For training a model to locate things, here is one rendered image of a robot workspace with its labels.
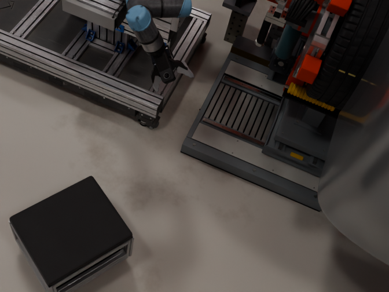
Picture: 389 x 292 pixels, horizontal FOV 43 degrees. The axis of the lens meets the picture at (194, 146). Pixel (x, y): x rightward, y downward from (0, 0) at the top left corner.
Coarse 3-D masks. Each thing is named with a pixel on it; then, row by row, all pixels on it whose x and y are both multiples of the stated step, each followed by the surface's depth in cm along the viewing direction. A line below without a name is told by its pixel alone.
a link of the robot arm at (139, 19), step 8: (136, 8) 160; (144, 8) 158; (128, 16) 159; (136, 16) 157; (144, 16) 157; (136, 24) 158; (144, 24) 159; (152, 24) 162; (136, 32) 161; (144, 32) 161; (152, 32) 162; (144, 40) 164; (152, 40) 164
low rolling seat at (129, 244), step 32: (64, 192) 215; (96, 192) 218; (32, 224) 205; (64, 224) 207; (96, 224) 210; (32, 256) 198; (64, 256) 200; (96, 256) 203; (128, 256) 228; (64, 288) 211
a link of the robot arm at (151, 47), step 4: (160, 36) 167; (156, 40) 165; (160, 40) 167; (140, 44) 168; (148, 44) 171; (152, 44) 165; (156, 44) 166; (160, 44) 167; (144, 48) 168; (148, 48) 167; (152, 48) 167; (156, 48) 167
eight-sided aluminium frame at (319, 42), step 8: (336, 16) 200; (320, 24) 201; (320, 32) 201; (328, 32) 201; (312, 40) 203; (320, 40) 202; (328, 40) 201; (304, 48) 249; (312, 48) 205; (320, 48) 204; (320, 56) 207; (296, 72) 218
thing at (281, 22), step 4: (272, 8) 211; (268, 12) 209; (272, 12) 209; (284, 12) 211; (268, 16) 211; (272, 16) 210; (284, 16) 209; (268, 20) 212; (272, 20) 212; (276, 20) 211; (280, 20) 210; (284, 20) 209; (276, 24) 212; (280, 24) 212; (284, 24) 211
